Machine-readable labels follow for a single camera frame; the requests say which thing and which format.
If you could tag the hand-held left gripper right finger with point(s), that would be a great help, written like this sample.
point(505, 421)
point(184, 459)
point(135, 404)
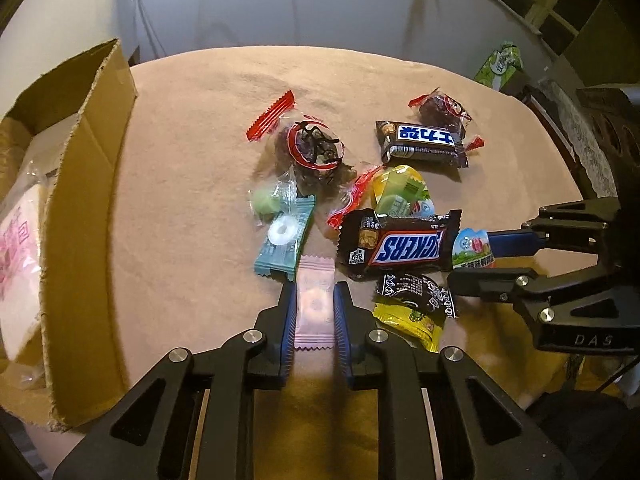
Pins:
point(342, 330)

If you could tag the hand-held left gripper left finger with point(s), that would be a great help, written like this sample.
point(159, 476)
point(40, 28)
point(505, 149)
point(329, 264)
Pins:
point(287, 330)

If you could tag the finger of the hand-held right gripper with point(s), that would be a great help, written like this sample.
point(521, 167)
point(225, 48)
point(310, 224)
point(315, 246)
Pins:
point(510, 240)
point(480, 282)

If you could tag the small white-green snack packet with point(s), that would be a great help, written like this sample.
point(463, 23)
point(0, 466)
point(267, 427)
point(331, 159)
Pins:
point(472, 247)

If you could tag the pink candy packet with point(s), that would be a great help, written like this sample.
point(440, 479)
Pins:
point(315, 285)

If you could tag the teal mint candy packet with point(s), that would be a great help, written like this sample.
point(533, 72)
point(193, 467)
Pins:
point(280, 255)

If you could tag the green candy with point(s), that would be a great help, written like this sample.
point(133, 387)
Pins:
point(265, 205)

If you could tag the small red-edged dried date packet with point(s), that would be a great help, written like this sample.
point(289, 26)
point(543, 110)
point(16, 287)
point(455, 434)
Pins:
point(442, 107)

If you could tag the large red-edged dried date packet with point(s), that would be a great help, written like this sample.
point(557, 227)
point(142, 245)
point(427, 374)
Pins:
point(312, 145)

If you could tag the cardboard box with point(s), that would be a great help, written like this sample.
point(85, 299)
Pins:
point(85, 210)

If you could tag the lace patterned cloth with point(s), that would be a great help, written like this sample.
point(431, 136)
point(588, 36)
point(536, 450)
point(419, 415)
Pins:
point(585, 135)

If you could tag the small black snack packet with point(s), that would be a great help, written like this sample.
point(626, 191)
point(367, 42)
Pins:
point(415, 290)

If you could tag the yellow snack packet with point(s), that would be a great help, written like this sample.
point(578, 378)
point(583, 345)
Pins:
point(415, 325)

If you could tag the brown chocolate bar blue print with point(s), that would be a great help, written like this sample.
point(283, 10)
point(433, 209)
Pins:
point(400, 247)

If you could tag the yellow-green jelly packet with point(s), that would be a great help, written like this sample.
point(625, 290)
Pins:
point(400, 192)

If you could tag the dark chocolate bar blue label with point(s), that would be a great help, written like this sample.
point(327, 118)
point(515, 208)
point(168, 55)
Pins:
point(425, 140)

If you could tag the green tissue pack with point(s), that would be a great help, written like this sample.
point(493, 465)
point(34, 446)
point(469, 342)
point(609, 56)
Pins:
point(497, 67)

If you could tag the bread packet with pink print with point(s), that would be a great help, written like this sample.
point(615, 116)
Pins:
point(20, 270)

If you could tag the wooden lattice frame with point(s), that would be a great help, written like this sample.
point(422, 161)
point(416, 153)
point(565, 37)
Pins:
point(537, 2)

